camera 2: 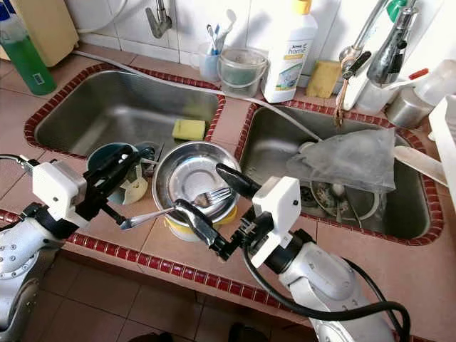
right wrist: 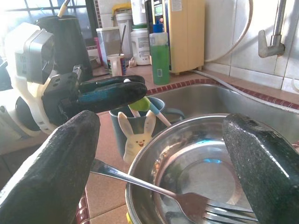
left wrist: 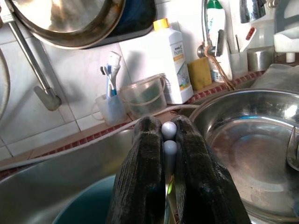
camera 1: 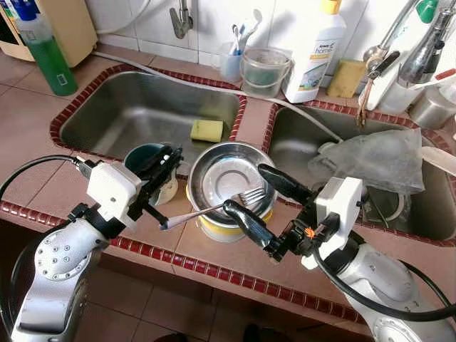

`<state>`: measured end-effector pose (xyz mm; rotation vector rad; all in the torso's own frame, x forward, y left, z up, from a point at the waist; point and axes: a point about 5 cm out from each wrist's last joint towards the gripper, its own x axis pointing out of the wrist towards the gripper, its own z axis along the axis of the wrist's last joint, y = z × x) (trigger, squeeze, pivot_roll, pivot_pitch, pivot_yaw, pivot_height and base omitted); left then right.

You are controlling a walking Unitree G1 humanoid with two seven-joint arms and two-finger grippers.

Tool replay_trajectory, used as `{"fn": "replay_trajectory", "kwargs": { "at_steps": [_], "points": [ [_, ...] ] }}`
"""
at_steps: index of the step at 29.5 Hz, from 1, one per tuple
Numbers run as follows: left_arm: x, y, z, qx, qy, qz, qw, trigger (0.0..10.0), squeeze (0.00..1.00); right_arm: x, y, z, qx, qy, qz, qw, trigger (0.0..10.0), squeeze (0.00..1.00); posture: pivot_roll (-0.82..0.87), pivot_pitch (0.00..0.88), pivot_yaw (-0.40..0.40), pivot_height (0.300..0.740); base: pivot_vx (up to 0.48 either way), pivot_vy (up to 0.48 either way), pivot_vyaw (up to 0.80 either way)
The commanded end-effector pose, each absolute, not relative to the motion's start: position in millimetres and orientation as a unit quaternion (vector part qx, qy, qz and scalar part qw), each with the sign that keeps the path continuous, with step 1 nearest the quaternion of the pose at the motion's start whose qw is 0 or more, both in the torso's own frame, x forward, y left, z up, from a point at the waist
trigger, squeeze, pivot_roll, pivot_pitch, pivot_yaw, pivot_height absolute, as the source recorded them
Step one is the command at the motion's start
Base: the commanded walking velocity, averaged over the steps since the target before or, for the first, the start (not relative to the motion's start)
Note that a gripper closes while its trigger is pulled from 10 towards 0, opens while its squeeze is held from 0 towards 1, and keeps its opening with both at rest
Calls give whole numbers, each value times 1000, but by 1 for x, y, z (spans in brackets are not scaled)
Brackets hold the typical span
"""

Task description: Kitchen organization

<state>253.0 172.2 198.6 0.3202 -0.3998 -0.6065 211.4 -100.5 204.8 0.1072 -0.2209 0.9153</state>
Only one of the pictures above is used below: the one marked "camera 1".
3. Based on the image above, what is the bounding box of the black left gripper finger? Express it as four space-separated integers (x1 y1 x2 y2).
153 150 185 190
139 145 175 179

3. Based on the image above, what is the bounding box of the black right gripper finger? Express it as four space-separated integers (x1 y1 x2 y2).
222 199 280 250
258 164 316 209

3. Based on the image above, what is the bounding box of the teal mug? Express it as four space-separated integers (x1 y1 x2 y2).
125 142 180 209

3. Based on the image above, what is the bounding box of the steel fork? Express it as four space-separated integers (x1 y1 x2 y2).
160 187 268 231

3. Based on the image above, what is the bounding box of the large steel bowl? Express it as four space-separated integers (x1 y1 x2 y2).
187 141 279 227

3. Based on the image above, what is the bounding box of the steel sink basin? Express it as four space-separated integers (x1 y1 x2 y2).
267 107 456 239
57 69 243 165

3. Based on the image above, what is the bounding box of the pale yellow dish sponge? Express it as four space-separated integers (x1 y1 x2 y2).
190 119 224 143

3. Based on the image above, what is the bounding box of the clear plastic bag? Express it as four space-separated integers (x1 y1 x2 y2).
308 128 427 197

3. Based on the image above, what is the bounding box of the right robot leg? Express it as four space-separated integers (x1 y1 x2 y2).
242 324 280 342

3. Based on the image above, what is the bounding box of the white rimmed bowl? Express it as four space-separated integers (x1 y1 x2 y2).
362 187 408 223

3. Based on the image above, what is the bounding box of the green scouring pad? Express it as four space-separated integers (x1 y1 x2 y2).
246 66 286 93

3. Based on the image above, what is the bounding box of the pale toothbrush cup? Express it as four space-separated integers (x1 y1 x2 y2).
217 41 244 83

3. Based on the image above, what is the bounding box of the mustard yellow sponge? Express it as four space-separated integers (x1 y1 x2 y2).
328 59 368 99

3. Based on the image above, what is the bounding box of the white detergent bottle yellow cap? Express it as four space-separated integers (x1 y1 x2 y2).
284 0 348 104

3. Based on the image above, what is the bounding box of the clear plastic pail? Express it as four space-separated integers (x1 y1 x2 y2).
241 46 293 99

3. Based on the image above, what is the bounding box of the thin white supply tube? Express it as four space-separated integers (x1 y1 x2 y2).
95 0 152 36

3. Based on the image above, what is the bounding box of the green dish soap bottle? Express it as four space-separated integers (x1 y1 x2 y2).
11 0 79 97

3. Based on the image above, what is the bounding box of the white bottle green cap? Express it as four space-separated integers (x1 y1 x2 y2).
367 0 439 113

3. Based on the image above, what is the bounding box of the blue toothbrush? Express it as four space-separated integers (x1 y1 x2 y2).
229 23 243 56

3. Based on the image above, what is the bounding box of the steel cup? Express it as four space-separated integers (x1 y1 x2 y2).
408 84 456 130

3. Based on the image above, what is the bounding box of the chrome gooseneck tap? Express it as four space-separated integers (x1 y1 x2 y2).
361 0 421 81

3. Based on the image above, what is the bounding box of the beige water filter appliance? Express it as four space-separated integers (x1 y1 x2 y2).
0 0 98 68

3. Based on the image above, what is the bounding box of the white toothbrush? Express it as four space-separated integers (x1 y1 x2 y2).
241 9 264 54

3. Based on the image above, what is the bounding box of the thick chrome faucet spout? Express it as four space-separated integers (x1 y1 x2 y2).
398 7 455 86

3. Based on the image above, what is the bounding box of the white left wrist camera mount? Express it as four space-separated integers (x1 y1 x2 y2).
85 161 143 230

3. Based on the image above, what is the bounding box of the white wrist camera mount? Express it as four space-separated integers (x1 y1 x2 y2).
313 177 366 270
85 161 143 230

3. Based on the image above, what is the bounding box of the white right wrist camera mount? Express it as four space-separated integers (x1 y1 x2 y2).
313 177 366 270

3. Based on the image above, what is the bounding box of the white outlet hose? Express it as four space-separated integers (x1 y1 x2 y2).
91 51 344 143

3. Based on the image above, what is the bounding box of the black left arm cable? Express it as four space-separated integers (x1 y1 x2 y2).
0 155 95 204

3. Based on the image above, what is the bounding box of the brown string bundle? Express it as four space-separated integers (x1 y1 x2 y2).
355 75 376 130

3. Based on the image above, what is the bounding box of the cream plastic ladle handle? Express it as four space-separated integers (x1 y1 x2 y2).
420 146 456 177

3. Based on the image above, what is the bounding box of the chrome wall tap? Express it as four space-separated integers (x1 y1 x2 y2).
170 0 195 40

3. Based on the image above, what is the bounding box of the clear jug red handle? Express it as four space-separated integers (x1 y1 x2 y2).
417 68 456 108

